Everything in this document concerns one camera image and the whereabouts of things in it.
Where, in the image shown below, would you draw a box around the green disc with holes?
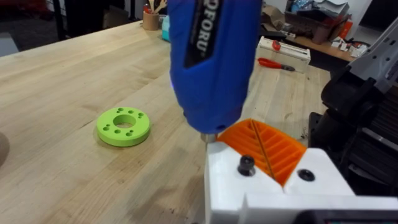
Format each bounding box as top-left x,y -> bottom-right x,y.
95,106 -> 152,147

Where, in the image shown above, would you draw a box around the red-handled scissors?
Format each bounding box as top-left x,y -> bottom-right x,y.
257,57 -> 296,72

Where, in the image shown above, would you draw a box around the blue electric screwdriver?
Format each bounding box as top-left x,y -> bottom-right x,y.
167,0 -> 264,144

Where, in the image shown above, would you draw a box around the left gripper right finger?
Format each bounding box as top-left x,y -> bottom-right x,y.
251,119 -> 356,197

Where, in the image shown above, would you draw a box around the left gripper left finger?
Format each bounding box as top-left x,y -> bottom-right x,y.
204,119 -> 284,224

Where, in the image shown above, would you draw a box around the teal box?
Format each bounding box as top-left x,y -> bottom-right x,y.
161,14 -> 171,43

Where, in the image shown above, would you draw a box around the white oblong box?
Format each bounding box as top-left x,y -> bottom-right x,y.
255,36 -> 312,74

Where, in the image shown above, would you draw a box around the cardboard box heap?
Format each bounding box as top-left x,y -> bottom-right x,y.
261,0 -> 355,44

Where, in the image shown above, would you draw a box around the wooden cup with utensils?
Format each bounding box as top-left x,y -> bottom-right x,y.
142,0 -> 169,31

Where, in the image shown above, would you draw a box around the wooden side table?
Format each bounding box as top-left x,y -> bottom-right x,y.
292,35 -> 368,63

